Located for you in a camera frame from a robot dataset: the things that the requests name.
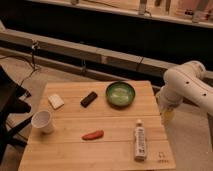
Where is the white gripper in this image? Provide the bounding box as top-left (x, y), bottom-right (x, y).
top-left (156, 86), bottom-right (183, 125)

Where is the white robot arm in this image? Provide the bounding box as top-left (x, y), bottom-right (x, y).
top-left (156, 61), bottom-right (213, 125)

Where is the green ceramic bowl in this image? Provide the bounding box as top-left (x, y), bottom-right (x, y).
top-left (105, 81), bottom-right (136, 107)

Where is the white labelled bottle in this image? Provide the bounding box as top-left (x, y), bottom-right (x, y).
top-left (134, 119), bottom-right (147, 161)

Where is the wooden table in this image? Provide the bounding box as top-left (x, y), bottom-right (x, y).
top-left (18, 81), bottom-right (176, 171)

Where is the red chili pepper toy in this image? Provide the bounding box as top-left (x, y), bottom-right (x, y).
top-left (82, 130), bottom-right (104, 140)

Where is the black rectangular block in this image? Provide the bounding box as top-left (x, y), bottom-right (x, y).
top-left (80, 91), bottom-right (98, 107)

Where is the white sponge block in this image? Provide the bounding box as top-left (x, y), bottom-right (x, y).
top-left (48, 94), bottom-right (64, 109)

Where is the white paper cup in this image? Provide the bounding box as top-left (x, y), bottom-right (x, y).
top-left (31, 110), bottom-right (54, 134)

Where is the black chair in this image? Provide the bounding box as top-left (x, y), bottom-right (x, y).
top-left (0, 65), bottom-right (31, 164)

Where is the black floor cable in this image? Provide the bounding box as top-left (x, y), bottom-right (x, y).
top-left (0, 43), bottom-right (43, 88)

